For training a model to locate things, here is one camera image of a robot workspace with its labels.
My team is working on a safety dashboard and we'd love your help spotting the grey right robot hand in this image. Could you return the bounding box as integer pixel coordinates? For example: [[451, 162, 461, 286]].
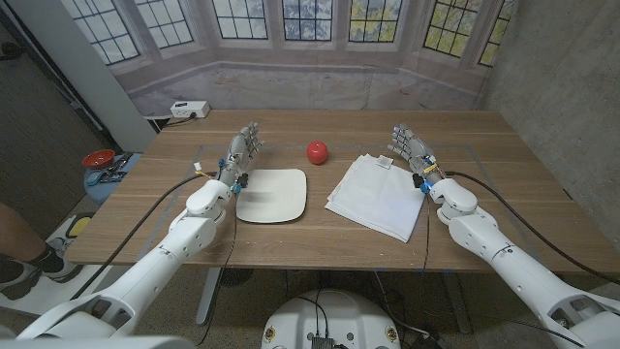
[[387, 123, 445, 195]]

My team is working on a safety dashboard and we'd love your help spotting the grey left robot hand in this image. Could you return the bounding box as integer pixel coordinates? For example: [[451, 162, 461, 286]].
[[216, 121, 265, 195]]

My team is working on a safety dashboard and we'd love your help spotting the white square plate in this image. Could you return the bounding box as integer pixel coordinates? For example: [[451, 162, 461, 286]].
[[235, 168, 308, 225]]

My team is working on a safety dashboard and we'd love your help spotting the white cloth napkin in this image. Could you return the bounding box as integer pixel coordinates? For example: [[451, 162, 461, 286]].
[[325, 153, 427, 243]]

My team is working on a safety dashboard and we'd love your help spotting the red apple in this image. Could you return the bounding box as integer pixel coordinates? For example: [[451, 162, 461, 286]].
[[306, 140, 329, 167]]

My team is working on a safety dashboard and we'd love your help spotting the white power strip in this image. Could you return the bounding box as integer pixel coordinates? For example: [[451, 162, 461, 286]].
[[170, 100, 211, 120]]

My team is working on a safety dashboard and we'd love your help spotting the printed window backdrop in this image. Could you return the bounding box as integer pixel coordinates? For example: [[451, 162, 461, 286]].
[[60, 0, 517, 117]]

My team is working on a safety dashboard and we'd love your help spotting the blue round stool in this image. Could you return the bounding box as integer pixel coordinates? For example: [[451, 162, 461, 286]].
[[83, 152, 142, 206]]

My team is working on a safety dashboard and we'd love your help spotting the red bowl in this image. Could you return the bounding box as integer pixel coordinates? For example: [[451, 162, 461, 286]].
[[80, 148, 116, 170]]

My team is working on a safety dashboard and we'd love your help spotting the grey table leg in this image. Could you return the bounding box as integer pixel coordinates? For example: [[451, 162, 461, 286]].
[[440, 271, 474, 334], [195, 267, 223, 326]]

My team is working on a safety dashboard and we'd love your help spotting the yellow black foot pedal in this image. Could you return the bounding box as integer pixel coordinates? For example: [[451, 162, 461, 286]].
[[65, 212, 96, 239]]

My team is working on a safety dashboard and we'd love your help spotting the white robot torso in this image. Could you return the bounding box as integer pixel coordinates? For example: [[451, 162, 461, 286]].
[[261, 289, 402, 349]]

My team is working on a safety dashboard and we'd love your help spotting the grey sneaker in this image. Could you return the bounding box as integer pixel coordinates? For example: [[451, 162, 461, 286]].
[[0, 254, 44, 301], [28, 244, 84, 283]]

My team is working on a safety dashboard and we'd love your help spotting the white floor mat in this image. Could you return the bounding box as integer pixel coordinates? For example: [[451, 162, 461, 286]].
[[0, 212, 117, 321]]

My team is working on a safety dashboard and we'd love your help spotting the person's leg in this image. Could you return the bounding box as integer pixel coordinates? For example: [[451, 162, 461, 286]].
[[0, 201, 52, 266]]

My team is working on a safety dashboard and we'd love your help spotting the black power strip cable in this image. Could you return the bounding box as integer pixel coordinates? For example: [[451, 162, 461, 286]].
[[164, 111, 198, 128]]

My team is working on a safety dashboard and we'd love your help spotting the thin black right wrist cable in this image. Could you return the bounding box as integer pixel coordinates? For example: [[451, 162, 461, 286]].
[[421, 192, 432, 270]]

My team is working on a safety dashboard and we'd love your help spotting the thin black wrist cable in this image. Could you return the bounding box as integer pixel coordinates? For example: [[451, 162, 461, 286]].
[[421, 192, 432, 270], [196, 192, 239, 347]]

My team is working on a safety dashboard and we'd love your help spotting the thin black left wrist cable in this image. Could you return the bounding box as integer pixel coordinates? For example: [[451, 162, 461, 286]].
[[196, 192, 239, 347]]

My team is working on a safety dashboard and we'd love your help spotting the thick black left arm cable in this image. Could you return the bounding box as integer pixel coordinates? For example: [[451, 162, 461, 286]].
[[70, 172, 219, 301]]

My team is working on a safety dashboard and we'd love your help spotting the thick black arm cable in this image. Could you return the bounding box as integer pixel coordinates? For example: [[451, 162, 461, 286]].
[[444, 170, 620, 286], [70, 172, 219, 301]]

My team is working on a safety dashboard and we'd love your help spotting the blue handled tool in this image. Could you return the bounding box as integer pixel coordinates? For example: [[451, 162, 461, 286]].
[[85, 167, 130, 186]]

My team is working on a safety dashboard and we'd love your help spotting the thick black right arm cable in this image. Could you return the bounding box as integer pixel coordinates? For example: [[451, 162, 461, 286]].
[[444, 170, 620, 286]]

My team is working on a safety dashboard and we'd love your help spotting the dark perforated wall panel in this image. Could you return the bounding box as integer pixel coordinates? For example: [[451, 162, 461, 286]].
[[0, 18, 117, 253]]

